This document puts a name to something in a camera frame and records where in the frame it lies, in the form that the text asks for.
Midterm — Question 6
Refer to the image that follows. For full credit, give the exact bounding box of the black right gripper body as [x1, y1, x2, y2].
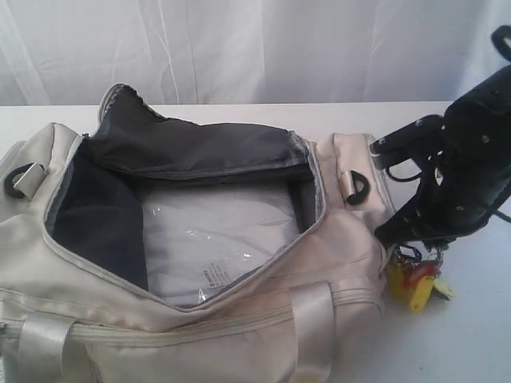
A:
[417, 67, 510, 239]

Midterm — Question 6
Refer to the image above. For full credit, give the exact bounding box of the bunch of colourful key tags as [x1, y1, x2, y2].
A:
[386, 244, 454, 314]

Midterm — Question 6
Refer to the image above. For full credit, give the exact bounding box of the beige fabric duffel bag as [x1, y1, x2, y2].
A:
[1, 84, 393, 382]

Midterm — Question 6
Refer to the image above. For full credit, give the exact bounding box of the clear plastic wrapped white packet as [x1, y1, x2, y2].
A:
[139, 182, 299, 308]

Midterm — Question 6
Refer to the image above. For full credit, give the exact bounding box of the white background curtain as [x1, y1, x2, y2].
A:
[1, 1, 510, 105]

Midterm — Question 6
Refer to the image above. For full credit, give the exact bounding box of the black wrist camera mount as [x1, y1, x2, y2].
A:
[370, 115, 444, 170]

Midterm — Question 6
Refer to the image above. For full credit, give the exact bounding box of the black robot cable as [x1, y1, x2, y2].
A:
[385, 23, 511, 227]

